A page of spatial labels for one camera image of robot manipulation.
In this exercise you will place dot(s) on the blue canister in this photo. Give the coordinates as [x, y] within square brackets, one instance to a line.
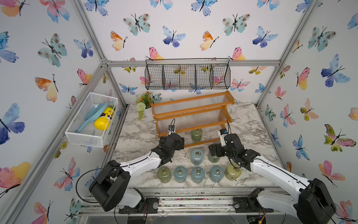
[180, 174]
[197, 174]
[197, 156]
[216, 174]

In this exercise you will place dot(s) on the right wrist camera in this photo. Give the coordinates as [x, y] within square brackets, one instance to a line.
[222, 133]

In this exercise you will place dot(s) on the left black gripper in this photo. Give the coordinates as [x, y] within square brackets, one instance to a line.
[181, 144]

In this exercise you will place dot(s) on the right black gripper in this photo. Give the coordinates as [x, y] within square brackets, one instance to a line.
[218, 147]

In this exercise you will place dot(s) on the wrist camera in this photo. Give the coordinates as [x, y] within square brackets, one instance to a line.
[222, 133]
[171, 129]

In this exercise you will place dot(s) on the green canister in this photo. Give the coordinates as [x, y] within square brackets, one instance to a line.
[164, 174]
[196, 135]
[213, 159]

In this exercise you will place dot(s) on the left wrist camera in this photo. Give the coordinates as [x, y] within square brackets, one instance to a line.
[171, 129]

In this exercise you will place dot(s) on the light blue dustpan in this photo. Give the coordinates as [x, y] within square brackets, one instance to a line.
[93, 114]

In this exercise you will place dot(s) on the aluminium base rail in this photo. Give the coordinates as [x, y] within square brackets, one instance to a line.
[184, 201]

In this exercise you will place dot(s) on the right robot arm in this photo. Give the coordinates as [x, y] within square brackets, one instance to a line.
[307, 200]

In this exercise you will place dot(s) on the wooden three-tier shelf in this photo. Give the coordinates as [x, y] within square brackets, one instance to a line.
[193, 113]

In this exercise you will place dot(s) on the yellow bottle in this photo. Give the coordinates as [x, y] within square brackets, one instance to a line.
[103, 122]

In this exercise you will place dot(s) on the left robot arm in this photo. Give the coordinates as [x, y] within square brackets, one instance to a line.
[110, 187]

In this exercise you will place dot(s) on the artificial flower plant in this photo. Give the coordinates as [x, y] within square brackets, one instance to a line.
[144, 104]

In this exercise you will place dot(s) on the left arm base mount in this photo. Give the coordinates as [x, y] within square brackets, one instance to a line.
[134, 202]

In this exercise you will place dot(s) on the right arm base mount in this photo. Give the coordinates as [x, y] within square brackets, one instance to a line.
[249, 203]

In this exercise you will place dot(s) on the black wire wall basket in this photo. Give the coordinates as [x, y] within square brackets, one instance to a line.
[187, 74]

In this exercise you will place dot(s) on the yellow-green canister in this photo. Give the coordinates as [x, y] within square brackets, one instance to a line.
[232, 173]

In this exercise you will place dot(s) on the white mesh wall basket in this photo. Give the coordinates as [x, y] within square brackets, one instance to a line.
[90, 136]

